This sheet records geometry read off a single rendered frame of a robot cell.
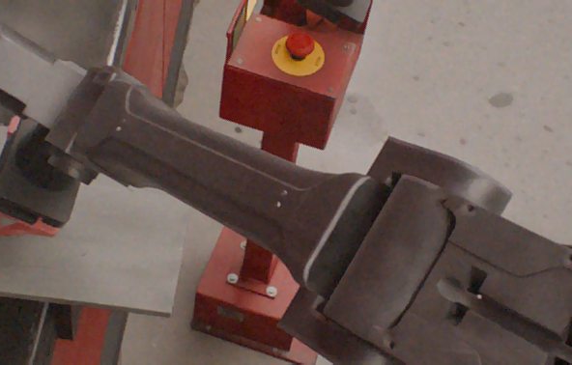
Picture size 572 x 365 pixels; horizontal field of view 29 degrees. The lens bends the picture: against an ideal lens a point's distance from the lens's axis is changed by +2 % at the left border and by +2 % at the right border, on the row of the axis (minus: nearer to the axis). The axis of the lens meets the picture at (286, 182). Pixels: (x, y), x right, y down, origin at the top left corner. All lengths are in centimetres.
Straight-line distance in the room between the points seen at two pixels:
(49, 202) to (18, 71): 14
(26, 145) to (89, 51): 41
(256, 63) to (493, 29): 131
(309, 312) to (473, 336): 9
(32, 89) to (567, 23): 206
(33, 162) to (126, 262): 14
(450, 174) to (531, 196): 192
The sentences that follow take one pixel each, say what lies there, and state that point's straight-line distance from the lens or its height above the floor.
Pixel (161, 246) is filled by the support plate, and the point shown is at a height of 100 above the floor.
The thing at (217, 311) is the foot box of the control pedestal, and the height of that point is 8.
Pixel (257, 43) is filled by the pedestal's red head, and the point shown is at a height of 78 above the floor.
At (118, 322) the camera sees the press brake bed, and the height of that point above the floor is 5.
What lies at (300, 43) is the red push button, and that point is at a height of 81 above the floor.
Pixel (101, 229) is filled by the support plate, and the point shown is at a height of 100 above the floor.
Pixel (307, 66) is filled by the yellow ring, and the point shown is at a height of 78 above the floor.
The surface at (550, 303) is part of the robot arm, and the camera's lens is 45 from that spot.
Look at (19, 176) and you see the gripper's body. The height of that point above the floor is 110.
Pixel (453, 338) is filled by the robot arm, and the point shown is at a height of 148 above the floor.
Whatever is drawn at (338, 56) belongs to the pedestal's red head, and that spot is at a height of 78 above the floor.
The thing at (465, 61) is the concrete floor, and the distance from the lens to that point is 261.
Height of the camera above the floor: 187
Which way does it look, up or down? 54 degrees down
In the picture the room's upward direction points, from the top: 11 degrees clockwise
